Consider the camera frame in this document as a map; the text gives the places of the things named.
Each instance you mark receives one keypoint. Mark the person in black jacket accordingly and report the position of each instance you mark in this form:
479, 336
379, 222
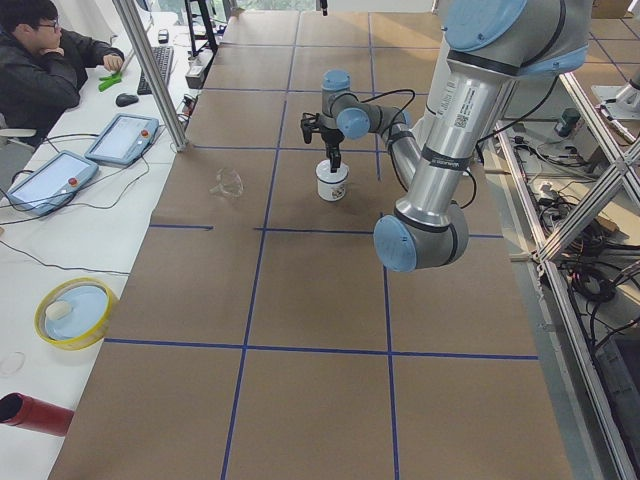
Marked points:
43, 66

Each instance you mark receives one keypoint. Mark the clear petri dish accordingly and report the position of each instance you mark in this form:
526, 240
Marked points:
12, 363

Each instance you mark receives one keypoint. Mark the black computer mouse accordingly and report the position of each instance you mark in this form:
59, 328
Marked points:
123, 100

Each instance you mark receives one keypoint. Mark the yellow tape roll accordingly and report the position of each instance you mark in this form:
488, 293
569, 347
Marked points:
75, 314

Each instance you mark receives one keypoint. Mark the aluminium frame post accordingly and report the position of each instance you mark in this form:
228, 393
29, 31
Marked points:
126, 10

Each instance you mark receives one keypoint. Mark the upper teach pendant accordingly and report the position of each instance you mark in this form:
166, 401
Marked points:
123, 140

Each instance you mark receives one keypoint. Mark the lower teach pendant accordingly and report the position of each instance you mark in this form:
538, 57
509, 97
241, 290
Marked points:
53, 184

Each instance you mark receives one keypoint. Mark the green plastic tool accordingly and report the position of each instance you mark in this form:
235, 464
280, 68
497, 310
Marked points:
107, 82

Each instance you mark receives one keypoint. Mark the red cylinder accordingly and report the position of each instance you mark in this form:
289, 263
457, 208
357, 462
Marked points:
23, 411

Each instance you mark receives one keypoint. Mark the clear glass funnel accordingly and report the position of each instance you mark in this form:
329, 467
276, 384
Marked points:
228, 184

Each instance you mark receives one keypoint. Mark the white enamel mug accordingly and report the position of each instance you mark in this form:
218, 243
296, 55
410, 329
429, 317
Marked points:
331, 186

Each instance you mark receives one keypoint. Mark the teach pendant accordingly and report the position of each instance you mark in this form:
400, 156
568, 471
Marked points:
53, 184
123, 140

